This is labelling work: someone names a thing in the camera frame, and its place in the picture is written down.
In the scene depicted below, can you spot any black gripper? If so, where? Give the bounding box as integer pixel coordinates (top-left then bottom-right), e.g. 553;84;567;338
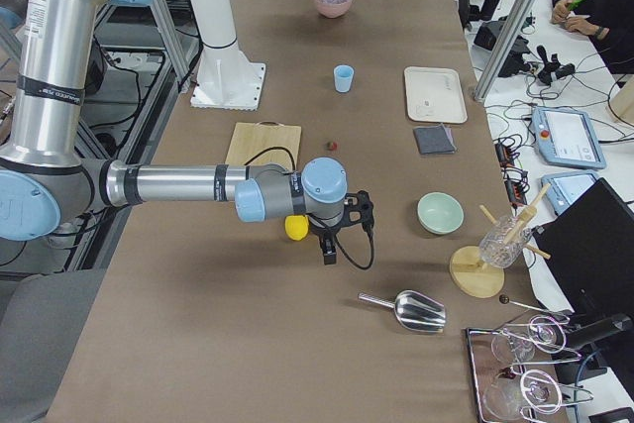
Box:
308;218;347;265

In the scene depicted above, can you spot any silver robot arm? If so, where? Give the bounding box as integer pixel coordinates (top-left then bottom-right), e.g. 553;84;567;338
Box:
1;0;349;264

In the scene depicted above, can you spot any light blue plastic cup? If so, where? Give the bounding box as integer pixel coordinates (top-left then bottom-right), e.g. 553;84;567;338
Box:
333;64;355;93

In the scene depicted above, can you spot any metal ice scoop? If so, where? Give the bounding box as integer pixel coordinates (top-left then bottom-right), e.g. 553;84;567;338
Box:
358;290;447;334

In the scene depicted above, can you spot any wooden cup tree stand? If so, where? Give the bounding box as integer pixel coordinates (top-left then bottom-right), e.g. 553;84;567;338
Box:
450;184;551;298

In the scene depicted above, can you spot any yellow lemon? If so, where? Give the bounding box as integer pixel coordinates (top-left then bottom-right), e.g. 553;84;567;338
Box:
284;215;310;241

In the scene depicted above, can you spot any mint green bowl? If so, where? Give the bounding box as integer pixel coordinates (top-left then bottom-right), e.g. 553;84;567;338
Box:
417;192;465;235

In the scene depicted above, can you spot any wooden cutting board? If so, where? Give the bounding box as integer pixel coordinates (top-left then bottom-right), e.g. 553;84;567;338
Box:
225;122;302;169

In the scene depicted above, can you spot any grey folded cloth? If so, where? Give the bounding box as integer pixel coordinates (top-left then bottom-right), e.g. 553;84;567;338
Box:
413;124;457;155

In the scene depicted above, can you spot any cream rabbit tray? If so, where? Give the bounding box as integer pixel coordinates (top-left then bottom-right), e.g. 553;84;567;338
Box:
404;66;468;124

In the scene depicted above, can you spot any clear glass on stand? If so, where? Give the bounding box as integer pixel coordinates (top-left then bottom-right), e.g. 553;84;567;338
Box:
478;216;531;268

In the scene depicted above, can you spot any wine glass rack tray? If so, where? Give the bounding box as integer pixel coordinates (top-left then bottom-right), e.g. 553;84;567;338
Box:
465;313;593;422

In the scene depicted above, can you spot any blue teach pendant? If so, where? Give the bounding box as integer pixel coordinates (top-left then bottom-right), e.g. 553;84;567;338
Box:
540;170;599;215
531;107;607;170

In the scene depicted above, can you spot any black monitor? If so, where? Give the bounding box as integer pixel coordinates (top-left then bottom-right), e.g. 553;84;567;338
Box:
532;176;634;325

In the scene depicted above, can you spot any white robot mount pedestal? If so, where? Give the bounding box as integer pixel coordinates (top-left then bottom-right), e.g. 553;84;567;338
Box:
190;0;265;111

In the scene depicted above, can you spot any aluminium frame post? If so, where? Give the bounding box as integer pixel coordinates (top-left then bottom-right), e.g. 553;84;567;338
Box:
474;0;535;103

